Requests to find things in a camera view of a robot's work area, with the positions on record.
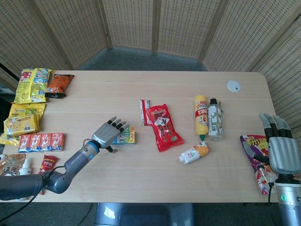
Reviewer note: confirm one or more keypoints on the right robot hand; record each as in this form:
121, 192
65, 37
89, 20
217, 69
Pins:
282, 153

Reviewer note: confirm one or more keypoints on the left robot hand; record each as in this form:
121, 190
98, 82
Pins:
107, 134

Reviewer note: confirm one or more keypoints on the blue cardboard box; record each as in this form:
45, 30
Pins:
129, 138

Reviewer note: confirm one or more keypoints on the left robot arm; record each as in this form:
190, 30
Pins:
58, 179

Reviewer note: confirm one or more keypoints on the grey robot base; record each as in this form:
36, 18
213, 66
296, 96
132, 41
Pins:
143, 214

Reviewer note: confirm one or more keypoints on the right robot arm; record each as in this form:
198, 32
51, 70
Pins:
289, 200

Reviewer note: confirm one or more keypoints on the purple snack bag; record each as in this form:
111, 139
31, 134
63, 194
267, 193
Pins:
258, 169

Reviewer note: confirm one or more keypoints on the small red white packet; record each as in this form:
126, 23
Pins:
143, 107

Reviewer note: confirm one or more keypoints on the red plastic food bag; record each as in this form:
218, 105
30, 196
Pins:
164, 129

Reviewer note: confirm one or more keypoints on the red sachet white print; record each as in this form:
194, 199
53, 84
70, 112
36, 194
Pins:
48, 163

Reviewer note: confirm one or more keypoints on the orange snack bag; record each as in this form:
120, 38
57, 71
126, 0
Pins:
60, 84

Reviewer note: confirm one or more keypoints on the clear bottle black cap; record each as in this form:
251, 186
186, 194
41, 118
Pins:
215, 122

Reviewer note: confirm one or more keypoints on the white round grommet cover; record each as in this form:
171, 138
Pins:
233, 86

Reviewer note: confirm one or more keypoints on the yellow lime print bag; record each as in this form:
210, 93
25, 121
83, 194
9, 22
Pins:
26, 109

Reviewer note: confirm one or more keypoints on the yellow popcorn print bag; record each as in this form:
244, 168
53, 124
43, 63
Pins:
21, 126

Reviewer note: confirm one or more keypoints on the yellow snack bag colourful print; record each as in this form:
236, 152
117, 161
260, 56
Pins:
31, 87

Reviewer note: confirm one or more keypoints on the small white bottle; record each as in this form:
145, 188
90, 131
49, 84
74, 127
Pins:
24, 168

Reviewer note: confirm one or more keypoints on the yellow bottle green cap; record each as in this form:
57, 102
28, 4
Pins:
201, 113

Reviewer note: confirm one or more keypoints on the brown white pouch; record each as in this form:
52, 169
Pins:
9, 164

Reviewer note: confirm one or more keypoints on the woven folding screen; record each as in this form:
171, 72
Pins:
188, 28

